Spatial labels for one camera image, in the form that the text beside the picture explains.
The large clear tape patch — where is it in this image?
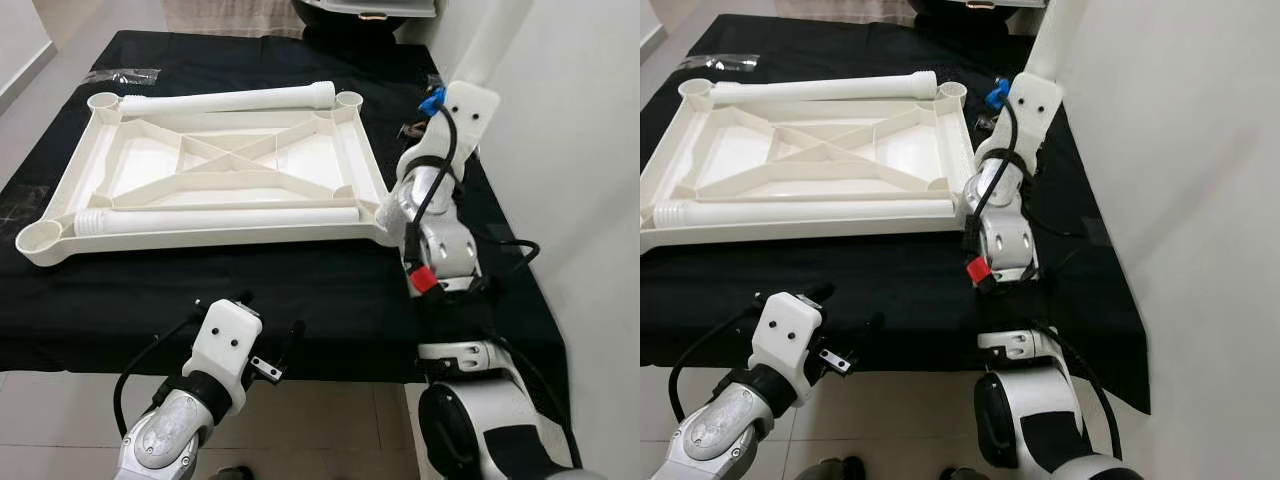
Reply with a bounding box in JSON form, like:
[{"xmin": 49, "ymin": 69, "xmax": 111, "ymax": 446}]
[{"xmin": 0, "ymin": 185, "xmax": 51, "ymax": 216}]

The white plastic table top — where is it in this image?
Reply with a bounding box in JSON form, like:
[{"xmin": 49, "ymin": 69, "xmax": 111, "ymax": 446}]
[
  {"xmin": 640, "ymin": 78, "xmax": 976, "ymax": 254},
  {"xmin": 15, "ymin": 90, "xmax": 401, "ymax": 268}
]

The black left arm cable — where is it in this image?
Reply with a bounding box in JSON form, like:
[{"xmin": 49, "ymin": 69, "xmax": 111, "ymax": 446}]
[
  {"xmin": 668, "ymin": 308, "xmax": 761, "ymax": 426},
  {"xmin": 113, "ymin": 310, "xmax": 206, "ymax": 441}
]

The beige cloth covered bench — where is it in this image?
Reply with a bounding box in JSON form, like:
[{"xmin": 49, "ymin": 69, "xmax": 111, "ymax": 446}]
[
  {"xmin": 775, "ymin": 0, "xmax": 911, "ymax": 26},
  {"xmin": 163, "ymin": 0, "xmax": 306, "ymax": 39}
]

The narrow clear tape strip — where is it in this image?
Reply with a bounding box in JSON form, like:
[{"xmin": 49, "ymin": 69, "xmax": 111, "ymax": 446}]
[
  {"xmin": 678, "ymin": 53, "xmax": 761, "ymax": 73},
  {"xmin": 85, "ymin": 68, "xmax": 161, "ymax": 86}
]

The black tablecloth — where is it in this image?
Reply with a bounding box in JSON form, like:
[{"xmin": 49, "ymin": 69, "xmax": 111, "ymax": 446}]
[
  {"xmin": 640, "ymin": 12, "xmax": 1151, "ymax": 416},
  {"xmin": 0, "ymin": 28, "xmax": 573, "ymax": 446}
]

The black wok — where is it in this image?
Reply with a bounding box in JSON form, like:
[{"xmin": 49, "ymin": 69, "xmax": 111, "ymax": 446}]
[
  {"xmin": 908, "ymin": 0, "xmax": 1001, "ymax": 15},
  {"xmin": 293, "ymin": 0, "xmax": 411, "ymax": 31}
]

